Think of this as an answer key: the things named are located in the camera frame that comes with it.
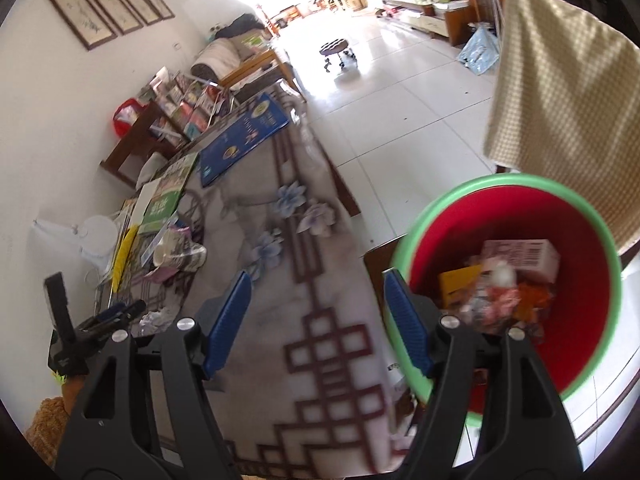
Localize white paper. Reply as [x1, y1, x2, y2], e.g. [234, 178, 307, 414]
[131, 308, 175, 338]

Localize crushed paper cups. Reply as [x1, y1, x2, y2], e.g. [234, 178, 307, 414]
[152, 228, 207, 272]

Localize pink snack wrapper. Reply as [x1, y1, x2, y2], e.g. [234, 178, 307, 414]
[459, 257, 521, 334]

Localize orange snack bag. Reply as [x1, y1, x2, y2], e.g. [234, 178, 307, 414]
[511, 282, 553, 325]

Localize yellow chip box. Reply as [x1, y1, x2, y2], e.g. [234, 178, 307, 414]
[438, 264, 482, 310]

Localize blue white carton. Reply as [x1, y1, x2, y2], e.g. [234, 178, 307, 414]
[140, 212, 179, 268]
[480, 240, 560, 284]

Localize brown plush toy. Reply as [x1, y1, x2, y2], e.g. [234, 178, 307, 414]
[24, 376, 86, 468]

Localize black phone holder clamp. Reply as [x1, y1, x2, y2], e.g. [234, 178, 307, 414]
[43, 272, 146, 377]

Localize yellow plastic folder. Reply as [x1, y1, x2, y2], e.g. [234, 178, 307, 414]
[111, 224, 139, 294]

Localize red bin with green rim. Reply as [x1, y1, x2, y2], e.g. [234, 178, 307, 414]
[390, 174, 622, 401]

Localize white desk lamp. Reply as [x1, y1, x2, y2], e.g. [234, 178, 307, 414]
[32, 214, 118, 280]

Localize floral grey tablecloth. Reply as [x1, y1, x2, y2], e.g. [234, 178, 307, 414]
[94, 84, 417, 478]

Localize green cover book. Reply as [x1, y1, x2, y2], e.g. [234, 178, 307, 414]
[138, 153, 198, 234]

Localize white notebook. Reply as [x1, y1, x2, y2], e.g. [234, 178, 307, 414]
[130, 179, 160, 226]

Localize dark wooden chair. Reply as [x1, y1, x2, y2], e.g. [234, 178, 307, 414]
[100, 101, 189, 188]

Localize red plastic bag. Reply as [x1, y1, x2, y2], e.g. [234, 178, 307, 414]
[112, 99, 144, 138]

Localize beige checkered cloth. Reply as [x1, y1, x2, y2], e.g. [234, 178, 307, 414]
[484, 0, 639, 252]

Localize magazine rack with books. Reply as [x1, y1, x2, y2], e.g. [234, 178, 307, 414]
[150, 67, 236, 146]

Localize blue hardcover book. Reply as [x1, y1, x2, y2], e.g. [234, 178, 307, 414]
[198, 94, 288, 188]

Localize light blue plastic bag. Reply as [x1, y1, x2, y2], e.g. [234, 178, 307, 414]
[457, 24, 500, 76]

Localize wooden sofa with cushions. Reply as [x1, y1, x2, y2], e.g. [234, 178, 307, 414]
[190, 13, 303, 102]

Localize framed picture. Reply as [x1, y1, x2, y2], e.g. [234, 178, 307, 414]
[132, 0, 177, 21]
[126, 0, 162, 25]
[94, 0, 143, 35]
[49, 0, 117, 51]

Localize low tv cabinet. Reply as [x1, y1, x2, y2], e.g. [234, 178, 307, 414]
[368, 0, 477, 47]

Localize round rolling stool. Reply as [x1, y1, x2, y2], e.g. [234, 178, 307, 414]
[319, 38, 357, 73]

